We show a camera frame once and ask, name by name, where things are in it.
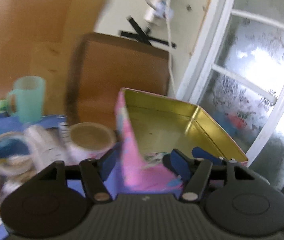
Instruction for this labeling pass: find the white power cable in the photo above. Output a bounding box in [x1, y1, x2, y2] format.
[165, 0, 176, 98]

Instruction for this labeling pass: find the blue patterned tablecloth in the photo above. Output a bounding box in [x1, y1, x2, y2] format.
[0, 114, 185, 240]

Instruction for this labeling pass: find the brown woven tray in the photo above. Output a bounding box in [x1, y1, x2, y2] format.
[65, 33, 169, 129]

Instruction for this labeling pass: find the pink macaron biscuit tin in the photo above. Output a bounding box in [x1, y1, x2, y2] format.
[115, 88, 248, 193]

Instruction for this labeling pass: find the teal plastic mug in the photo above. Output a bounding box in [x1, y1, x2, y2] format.
[7, 76, 46, 124]

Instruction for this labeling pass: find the small paper-labelled tin can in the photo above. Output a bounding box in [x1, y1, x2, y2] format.
[68, 122, 117, 163]

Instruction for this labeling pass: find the white framed frosted window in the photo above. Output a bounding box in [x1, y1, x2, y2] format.
[176, 0, 284, 163]

